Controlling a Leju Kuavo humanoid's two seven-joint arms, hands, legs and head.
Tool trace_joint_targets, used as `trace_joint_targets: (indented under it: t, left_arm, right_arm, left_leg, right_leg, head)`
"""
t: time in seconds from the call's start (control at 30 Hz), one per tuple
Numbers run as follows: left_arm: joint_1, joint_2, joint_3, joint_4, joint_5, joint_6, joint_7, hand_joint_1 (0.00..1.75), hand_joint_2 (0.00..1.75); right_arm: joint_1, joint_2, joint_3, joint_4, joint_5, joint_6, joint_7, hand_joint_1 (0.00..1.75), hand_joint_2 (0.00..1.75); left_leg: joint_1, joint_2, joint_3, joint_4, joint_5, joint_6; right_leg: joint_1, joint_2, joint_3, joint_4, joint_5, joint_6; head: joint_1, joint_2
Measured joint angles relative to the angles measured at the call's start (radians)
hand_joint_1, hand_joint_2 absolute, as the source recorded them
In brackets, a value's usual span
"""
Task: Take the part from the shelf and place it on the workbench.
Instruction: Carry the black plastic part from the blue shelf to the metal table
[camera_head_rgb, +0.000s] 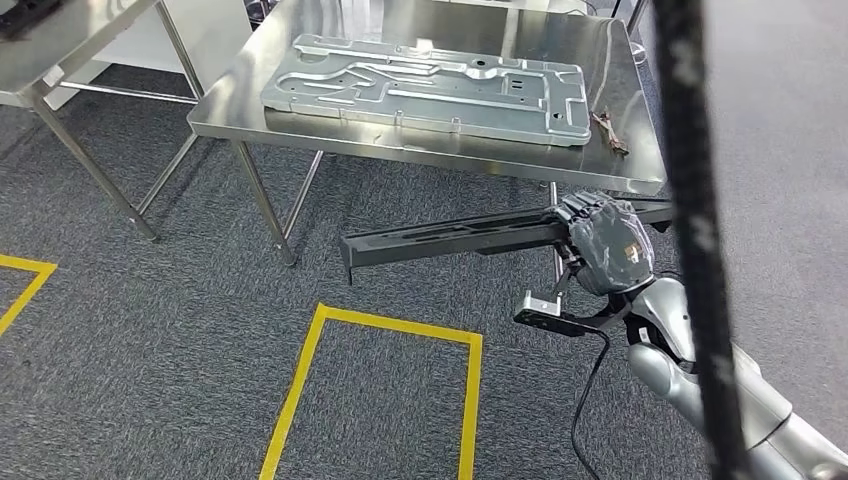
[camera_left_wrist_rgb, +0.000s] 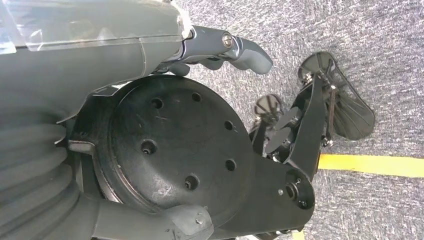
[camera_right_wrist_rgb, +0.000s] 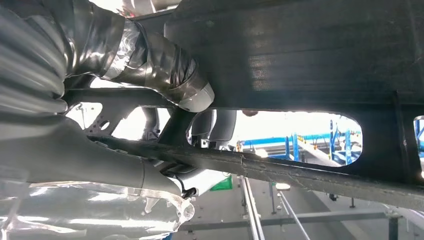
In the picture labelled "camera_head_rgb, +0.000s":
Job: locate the stainless steel workbench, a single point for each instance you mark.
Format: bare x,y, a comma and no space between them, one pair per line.
232,119

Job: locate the white cabinet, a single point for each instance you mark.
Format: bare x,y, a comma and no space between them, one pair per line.
212,33

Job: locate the black flat part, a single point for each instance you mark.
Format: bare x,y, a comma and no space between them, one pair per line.
26,13

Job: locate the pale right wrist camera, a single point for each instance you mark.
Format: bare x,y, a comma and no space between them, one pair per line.
540,305

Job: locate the stainless steel table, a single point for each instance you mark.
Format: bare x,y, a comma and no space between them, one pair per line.
53,40

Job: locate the chrome pole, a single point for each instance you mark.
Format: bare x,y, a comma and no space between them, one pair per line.
637,20

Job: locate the yellow floor tape square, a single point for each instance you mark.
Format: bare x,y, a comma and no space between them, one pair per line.
30,264
397,328

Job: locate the black licence plate frame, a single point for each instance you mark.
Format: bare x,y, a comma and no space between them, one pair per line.
430,242

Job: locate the stamped sheet metal panel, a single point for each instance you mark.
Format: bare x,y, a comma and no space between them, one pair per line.
430,99

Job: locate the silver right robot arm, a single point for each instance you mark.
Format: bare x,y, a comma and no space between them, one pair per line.
662,384

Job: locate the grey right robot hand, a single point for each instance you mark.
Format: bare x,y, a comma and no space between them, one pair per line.
609,245

